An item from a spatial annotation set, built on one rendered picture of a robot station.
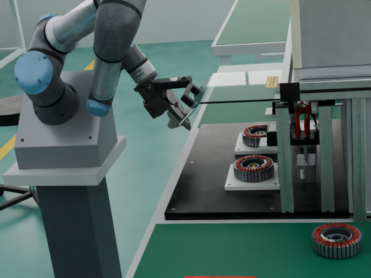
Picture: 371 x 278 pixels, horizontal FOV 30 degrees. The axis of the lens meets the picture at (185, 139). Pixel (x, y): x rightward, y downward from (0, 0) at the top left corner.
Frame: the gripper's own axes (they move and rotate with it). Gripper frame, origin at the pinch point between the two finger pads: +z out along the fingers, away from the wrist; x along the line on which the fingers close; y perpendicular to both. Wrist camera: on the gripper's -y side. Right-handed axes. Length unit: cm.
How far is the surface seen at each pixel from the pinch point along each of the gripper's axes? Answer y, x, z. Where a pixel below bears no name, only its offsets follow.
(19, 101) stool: 112, -117, -32
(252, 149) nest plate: -14.2, 6.7, 15.3
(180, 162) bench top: 7.1, 7.5, 6.9
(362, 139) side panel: -50, 46, 14
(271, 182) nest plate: -20.3, 29.5, 18.9
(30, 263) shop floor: 121, -52, 27
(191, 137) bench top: 7.0, -13.6, 6.9
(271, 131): -28.0, 27.0, 7.3
